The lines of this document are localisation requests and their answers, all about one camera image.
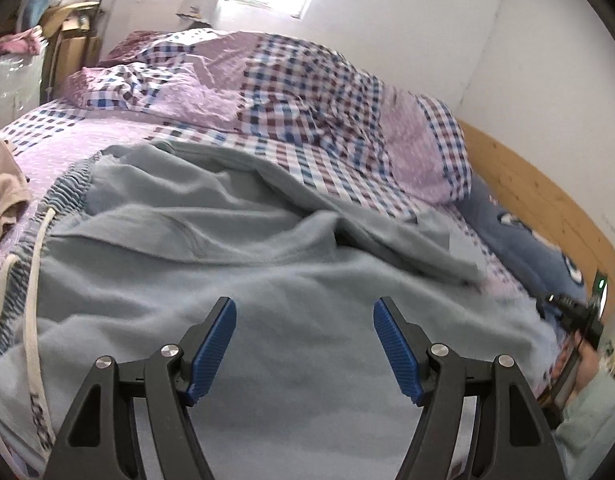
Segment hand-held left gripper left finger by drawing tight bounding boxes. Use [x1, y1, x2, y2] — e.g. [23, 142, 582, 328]
[47, 297, 237, 480]

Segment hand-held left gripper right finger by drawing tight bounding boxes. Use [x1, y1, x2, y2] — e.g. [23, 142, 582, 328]
[373, 296, 568, 480]

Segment grey-blue sweatpants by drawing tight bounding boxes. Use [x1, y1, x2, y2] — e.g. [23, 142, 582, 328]
[0, 142, 558, 480]

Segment person's right forearm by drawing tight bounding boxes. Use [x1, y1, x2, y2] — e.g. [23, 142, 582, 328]
[552, 342, 615, 480]

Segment blue cartoon pillow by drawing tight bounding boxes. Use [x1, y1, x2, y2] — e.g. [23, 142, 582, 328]
[457, 175, 588, 331]

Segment wooden headboard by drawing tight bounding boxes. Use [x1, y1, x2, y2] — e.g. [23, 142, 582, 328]
[457, 119, 615, 286]

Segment checked and dotted duvet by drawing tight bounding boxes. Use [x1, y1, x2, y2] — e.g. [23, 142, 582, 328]
[67, 30, 473, 221]

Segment beige garment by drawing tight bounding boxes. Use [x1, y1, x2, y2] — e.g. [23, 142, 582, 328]
[0, 125, 32, 257]

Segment maroon dotted pillow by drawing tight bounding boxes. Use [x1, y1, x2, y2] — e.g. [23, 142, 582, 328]
[100, 30, 174, 69]

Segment covered white suitcase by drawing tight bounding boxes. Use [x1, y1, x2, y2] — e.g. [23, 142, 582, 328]
[0, 52, 44, 131]

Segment pink cloth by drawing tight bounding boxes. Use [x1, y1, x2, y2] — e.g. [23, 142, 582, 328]
[0, 27, 44, 57]

